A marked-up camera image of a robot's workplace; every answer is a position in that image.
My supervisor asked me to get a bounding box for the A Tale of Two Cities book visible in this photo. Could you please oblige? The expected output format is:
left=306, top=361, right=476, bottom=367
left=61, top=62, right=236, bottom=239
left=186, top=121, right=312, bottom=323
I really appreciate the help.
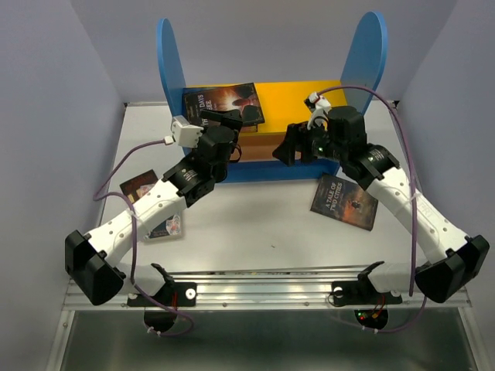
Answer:
left=310, top=173, right=378, bottom=231

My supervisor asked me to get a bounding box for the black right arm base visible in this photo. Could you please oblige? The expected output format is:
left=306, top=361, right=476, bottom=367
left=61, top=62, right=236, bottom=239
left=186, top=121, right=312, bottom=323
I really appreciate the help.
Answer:
left=326, top=261, right=403, bottom=333

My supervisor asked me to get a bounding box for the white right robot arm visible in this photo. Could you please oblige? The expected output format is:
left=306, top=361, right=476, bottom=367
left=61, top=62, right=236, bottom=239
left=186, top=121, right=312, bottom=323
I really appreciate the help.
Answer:
left=272, top=106, right=490, bottom=303

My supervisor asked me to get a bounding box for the blue yellow wooden bookshelf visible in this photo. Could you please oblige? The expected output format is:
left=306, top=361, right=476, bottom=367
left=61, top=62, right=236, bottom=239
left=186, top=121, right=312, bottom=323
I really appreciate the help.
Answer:
left=155, top=11, right=388, bottom=185

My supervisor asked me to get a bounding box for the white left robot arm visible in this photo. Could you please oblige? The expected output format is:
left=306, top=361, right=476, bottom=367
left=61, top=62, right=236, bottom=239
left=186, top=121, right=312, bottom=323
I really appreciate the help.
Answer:
left=65, top=110, right=243, bottom=305

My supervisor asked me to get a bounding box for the dark red book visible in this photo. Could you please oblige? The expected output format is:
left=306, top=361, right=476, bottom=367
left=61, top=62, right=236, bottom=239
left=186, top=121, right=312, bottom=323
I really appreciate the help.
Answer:
left=120, top=169, right=158, bottom=203

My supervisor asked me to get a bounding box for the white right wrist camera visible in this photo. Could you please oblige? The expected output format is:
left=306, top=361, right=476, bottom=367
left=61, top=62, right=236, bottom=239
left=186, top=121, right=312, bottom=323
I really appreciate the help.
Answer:
left=304, top=92, right=332, bottom=130

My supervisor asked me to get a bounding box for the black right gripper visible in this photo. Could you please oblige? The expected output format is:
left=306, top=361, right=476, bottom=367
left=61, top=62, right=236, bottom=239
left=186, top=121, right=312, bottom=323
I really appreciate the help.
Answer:
left=272, top=115, right=347, bottom=165

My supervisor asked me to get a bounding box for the Little Women floral book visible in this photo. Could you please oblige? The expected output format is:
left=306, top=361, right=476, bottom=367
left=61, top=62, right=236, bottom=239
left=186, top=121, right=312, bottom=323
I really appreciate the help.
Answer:
left=143, top=213, right=183, bottom=243

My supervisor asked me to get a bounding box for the Three Days to See book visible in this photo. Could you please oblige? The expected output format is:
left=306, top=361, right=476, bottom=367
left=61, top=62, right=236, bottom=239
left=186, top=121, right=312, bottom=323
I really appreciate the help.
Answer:
left=182, top=83, right=265, bottom=131

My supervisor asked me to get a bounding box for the aluminium mounting rail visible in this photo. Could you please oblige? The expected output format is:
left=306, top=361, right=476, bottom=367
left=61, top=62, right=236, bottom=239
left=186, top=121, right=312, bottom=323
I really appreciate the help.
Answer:
left=63, top=266, right=472, bottom=311

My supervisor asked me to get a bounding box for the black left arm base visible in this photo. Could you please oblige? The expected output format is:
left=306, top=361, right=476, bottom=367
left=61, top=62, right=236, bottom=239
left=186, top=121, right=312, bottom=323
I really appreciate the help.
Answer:
left=127, top=263, right=198, bottom=338

